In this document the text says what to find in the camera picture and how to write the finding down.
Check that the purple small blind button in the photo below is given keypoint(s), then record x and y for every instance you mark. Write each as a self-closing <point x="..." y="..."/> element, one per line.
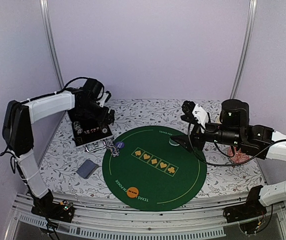
<point x="120" y="145"/>

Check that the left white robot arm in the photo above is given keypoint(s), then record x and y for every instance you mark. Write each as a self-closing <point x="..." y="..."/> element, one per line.
<point x="20" y="116"/>

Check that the aluminium front rail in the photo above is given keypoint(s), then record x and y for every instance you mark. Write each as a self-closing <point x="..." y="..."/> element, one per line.
<point x="200" y="219"/>

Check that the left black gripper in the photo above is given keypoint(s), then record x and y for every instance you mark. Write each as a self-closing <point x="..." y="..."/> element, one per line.
<point x="103" y="117"/>

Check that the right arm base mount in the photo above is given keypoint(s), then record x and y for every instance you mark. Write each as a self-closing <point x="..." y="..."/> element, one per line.
<point x="249" y="209"/>

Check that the red dice row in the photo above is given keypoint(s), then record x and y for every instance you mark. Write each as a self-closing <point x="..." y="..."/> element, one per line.
<point x="91" y="130"/>

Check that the round green poker mat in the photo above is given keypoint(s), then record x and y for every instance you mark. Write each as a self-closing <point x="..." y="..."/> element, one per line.
<point x="166" y="176"/>

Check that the blue poker chip stack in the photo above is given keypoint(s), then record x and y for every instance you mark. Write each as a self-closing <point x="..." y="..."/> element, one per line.
<point x="113" y="149"/>

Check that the red patterned small bowl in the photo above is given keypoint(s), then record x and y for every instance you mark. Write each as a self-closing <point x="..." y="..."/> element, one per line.
<point x="236" y="156"/>

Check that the aluminium poker chip case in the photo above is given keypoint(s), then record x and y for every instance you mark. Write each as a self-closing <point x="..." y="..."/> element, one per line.
<point x="82" y="140"/>

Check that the left aluminium frame post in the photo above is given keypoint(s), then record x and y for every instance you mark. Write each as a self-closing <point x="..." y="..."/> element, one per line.
<point x="50" y="41"/>

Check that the aluminium frame post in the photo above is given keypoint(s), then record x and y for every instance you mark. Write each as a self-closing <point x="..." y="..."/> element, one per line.
<point x="245" y="47"/>
<point x="50" y="41"/>

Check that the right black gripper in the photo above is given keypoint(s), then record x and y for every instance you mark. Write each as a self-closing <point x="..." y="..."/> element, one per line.
<point x="190" y="144"/>

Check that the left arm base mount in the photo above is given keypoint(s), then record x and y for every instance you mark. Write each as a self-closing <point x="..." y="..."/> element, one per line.
<point x="61" y="211"/>

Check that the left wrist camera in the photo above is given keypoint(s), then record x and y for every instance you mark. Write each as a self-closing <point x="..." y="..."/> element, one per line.
<point x="104" y="98"/>

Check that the cream ceramic mug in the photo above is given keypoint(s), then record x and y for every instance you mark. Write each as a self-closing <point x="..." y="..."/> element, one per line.
<point x="218" y="119"/>

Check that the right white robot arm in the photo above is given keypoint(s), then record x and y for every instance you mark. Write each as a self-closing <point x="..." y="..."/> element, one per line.
<point x="233" y="129"/>

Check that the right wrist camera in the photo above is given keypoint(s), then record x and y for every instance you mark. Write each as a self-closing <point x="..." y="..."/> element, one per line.
<point x="193" y="113"/>

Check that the blue playing card deck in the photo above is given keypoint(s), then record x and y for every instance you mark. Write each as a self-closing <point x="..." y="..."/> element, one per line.
<point x="86" y="169"/>

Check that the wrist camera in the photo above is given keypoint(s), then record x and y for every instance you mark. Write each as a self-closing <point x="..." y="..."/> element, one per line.
<point x="193" y="113"/>
<point x="104" y="98"/>

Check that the right aluminium frame post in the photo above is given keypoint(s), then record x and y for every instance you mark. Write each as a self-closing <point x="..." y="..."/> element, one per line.
<point x="245" y="47"/>

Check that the orange big blind button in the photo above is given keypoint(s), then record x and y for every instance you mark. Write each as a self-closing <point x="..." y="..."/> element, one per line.
<point x="132" y="192"/>

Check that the floral patterned table cover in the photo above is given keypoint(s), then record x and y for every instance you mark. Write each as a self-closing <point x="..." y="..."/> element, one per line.
<point x="62" y="159"/>

